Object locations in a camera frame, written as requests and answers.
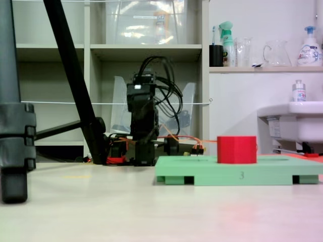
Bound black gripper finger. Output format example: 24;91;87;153
130;110;146;142
144;107;159;141

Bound red octagonal pillar block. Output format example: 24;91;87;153
217;135;258;164

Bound orange flat block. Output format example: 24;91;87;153
290;152;323;164

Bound black table clamp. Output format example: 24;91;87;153
164;137;180;156

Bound beige shelf unit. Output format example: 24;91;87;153
11;0;210;147

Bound slim black tripod leg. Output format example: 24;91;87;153
42;0;108;166

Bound clear plastic storage box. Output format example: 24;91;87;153
104;0;189;45

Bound black tripod brace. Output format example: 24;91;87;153
35;120;85;141

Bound black cup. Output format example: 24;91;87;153
209;44;224;68

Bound green shape sorter board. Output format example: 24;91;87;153
154;155;323;187

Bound green spray bottle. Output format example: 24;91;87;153
218;21;236;68

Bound clear measuring cup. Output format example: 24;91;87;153
234;37;253;68

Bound thick notched tripod leg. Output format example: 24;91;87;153
0;0;37;204

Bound glass pitcher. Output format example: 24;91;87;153
263;40;292;67

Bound clear sanitizer bottle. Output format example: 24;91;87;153
292;80;307;103

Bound white sink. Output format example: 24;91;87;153
256;101;323;149

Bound white foam soap bottle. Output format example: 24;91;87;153
297;26;323;67

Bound looping black servo wires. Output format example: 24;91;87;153
140;55;184;134

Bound thin orange cable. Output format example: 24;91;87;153
158;125;259;155

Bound white cord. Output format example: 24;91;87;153
20;97;214;106

